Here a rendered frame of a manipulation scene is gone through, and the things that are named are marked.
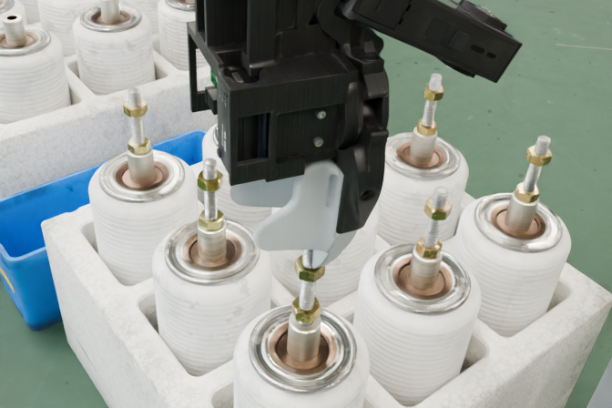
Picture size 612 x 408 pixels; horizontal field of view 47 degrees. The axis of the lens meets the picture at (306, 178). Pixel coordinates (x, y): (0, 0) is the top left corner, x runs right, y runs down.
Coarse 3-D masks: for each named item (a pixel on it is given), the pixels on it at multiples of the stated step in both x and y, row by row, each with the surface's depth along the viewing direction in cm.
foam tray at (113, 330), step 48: (48, 240) 68; (96, 240) 71; (96, 288) 62; (144, 288) 62; (576, 288) 65; (96, 336) 65; (144, 336) 58; (480, 336) 60; (528, 336) 60; (576, 336) 63; (96, 384) 74; (144, 384) 57; (192, 384) 54; (480, 384) 56; (528, 384) 61
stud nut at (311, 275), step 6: (300, 258) 44; (300, 264) 44; (300, 270) 43; (306, 270) 43; (312, 270) 43; (318, 270) 43; (324, 270) 44; (300, 276) 44; (306, 276) 44; (312, 276) 43; (318, 276) 44
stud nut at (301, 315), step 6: (294, 300) 47; (294, 306) 46; (318, 306) 46; (294, 312) 46; (300, 312) 46; (306, 312) 46; (312, 312) 46; (318, 312) 46; (300, 318) 46; (306, 318) 46; (312, 318) 46
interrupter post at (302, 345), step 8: (320, 320) 47; (288, 328) 48; (296, 328) 47; (304, 328) 47; (312, 328) 47; (320, 328) 47; (288, 336) 48; (296, 336) 47; (304, 336) 47; (312, 336) 47; (288, 344) 48; (296, 344) 47; (304, 344) 47; (312, 344) 47; (288, 352) 49; (296, 352) 48; (304, 352) 48; (312, 352) 48; (296, 360) 48; (304, 360) 48
